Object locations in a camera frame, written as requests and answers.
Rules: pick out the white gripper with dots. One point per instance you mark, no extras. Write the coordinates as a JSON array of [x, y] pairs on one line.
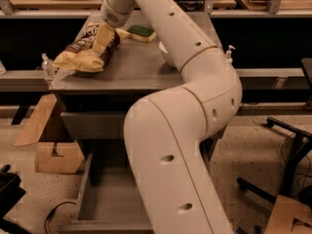
[[111, 17]]

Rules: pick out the brown chip bag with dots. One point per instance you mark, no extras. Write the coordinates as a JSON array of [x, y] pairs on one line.
[[79, 55]]

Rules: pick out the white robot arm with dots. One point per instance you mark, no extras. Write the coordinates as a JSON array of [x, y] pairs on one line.
[[163, 131]]

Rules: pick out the grey drawer cabinet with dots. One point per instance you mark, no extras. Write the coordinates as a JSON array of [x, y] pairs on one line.
[[135, 71]]

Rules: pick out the closed upper drawer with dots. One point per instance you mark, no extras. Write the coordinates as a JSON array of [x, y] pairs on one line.
[[107, 125]]

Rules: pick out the open bottom drawer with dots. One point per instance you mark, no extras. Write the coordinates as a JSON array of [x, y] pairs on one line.
[[107, 199]]

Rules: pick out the green yellow sponge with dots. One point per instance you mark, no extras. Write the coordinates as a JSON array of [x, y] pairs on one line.
[[141, 33]]

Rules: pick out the white bowl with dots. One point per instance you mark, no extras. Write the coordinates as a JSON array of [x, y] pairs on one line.
[[166, 56]]

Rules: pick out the clear sanitizer bottle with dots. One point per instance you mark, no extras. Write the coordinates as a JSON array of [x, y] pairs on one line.
[[46, 65]]

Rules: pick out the cardboard box left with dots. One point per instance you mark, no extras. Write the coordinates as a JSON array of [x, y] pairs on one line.
[[56, 152]]

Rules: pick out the cardboard box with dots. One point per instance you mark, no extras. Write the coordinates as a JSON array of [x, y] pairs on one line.
[[289, 217], [56, 152]]

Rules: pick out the white pump bottle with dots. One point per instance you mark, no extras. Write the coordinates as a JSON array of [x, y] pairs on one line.
[[229, 53]]

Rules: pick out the black object bottom left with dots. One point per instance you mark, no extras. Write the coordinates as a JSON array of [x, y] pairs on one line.
[[10, 194]]

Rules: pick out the black chair base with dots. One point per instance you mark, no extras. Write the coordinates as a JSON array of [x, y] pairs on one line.
[[301, 146]]

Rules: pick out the cardboard box bottom right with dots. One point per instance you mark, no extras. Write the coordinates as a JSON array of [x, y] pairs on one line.
[[289, 217]]

